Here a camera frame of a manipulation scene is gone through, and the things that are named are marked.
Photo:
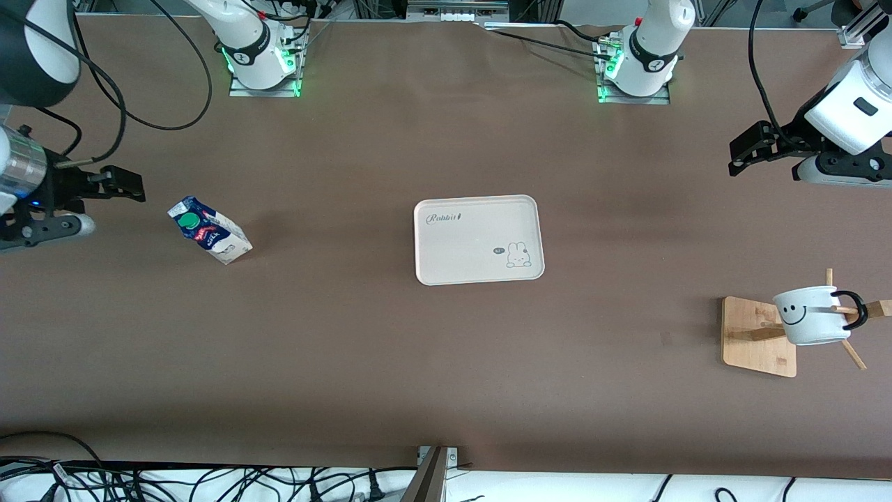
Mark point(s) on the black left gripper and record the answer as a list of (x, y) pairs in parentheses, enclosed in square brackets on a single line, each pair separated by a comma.
[(792, 137)]

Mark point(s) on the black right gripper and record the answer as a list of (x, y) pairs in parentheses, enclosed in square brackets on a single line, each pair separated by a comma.
[(61, 187)]

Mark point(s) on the blue white milk carton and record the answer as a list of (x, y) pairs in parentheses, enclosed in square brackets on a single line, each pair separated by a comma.
[(209, 233)]

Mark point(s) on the white smiley face cup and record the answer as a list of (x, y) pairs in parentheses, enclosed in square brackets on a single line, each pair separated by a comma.
[(808, 321)]

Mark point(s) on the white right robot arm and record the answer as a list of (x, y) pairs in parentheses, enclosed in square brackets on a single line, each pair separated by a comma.
[(251, 42)]

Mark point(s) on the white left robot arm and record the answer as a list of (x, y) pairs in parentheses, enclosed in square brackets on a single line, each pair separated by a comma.
[(655, 42)]

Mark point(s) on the cream rabbit print tray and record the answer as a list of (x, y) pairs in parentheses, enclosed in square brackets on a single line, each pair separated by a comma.
[(474, 251)]

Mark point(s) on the black office chair base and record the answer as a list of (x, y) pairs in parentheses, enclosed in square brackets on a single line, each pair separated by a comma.
[(808, 10)]

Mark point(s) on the wooden mug stand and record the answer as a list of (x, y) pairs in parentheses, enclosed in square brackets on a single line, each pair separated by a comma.
[(756, 348)]

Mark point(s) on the brown table cover sheet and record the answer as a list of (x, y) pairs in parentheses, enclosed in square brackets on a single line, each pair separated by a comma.
[(348, 362)]

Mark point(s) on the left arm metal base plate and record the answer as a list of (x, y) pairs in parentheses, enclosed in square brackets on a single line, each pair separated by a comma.
[(634, 100)]

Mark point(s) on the aluminium frame profile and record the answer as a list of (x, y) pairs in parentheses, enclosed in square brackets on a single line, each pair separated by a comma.
[(860, 31)]

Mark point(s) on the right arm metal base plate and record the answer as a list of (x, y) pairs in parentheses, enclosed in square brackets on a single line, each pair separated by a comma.
[(244, 93)]

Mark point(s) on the grey metal frame rail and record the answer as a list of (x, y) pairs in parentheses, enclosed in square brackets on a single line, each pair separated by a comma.
[(456, 7)]

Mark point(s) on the grey metal profile post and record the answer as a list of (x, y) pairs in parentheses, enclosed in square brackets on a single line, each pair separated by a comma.
[(428, 481)]

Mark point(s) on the small metal corner bracket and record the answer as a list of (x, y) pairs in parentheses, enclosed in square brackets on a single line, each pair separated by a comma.
[(453, 457)]

